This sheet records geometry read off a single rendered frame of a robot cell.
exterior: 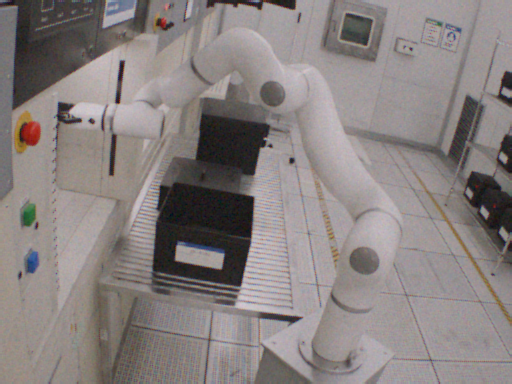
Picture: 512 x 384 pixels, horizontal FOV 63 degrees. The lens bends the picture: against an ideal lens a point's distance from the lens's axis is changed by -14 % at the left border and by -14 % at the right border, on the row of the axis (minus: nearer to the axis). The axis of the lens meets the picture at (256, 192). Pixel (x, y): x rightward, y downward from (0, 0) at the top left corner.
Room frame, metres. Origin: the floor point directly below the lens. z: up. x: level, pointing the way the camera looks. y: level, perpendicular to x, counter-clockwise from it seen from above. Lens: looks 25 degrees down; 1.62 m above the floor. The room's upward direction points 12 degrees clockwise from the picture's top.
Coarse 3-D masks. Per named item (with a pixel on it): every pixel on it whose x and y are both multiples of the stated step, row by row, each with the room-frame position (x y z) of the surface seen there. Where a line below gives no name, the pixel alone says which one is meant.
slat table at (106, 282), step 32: (160, 160) 1.93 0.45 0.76; (256, 192) 1.81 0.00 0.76; (128, 224) 1.35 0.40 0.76; (256, 224) 1.55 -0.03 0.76; (288, 224) 1.60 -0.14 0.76; (256, 256) 1.34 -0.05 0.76; (288, 256) 1.38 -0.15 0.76; (128, 288) 1.02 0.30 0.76; (160, 288) 1.06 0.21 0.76; (192, 288) 1.09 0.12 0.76; (224, 288) 1.13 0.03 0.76; (256, 288) 1.16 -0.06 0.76; (288, 288) 1.19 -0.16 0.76; (128, 320) 1.44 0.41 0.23; (288, 320) 1.06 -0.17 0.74
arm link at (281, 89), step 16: (224, 32) 1.08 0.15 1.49; (240, 32) 1.06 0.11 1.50; (208, 48) 1.07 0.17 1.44; (224, 48) 1.05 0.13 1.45; (240, 48) 1.04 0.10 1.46; (256, 48) 1.02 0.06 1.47; (208, 64) 1.06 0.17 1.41; (224, 64) 1.06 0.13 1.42; (240, 64) 1.03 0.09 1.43; (256, 64) 0.99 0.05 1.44; (272, 64) 0.96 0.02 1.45; (208, 80) 1.08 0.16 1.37; (256, 80) 0.96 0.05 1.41; (272, 80) 0.93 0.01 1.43; (288, 80) 0.94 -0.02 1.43; (304, 80) 0.98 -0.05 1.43; (256, 96) 0.95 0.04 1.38; (272, 96) 0.92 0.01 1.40; (288, 96) 0.93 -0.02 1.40; (304, 96) 0.97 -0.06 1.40; (288, 112) 0.95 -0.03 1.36
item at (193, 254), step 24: (168, 192) 1.32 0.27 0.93; (192, 192) 1.41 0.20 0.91; (216, 192) 1.41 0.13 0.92; (168, 216) 1.37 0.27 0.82; (192, 216) 1.41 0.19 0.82; (216, 216) 1.41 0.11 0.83; (240, 216) 1.42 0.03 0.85; (168, 240) 1.14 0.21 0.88; (192, 240) 1.14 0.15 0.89; (216, 240) 1.14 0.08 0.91; (240, 240) 1.15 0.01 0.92; (168, 264) 1.14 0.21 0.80; (192, 264) 1.14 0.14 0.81; (216, 264) 1.14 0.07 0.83; (240, 264) 1.15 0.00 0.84
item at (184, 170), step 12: (168, 168) 1.65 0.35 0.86; (180, 168) 1.67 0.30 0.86; (192, 168) 1.69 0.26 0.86; (204, 168) 1.65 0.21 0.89; (216, 168) 1.74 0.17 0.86; (228, 168) 1.77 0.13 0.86; (240, 168) 1.79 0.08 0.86; (168, 180) 1.55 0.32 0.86; (180, 180) 1.57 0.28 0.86; (192, 180) 1.59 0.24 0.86; (204, 180) 1.61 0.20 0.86; (216, 180) 1.63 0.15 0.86; (228, 180) 1.66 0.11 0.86; (240, 180) 1.68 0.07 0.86
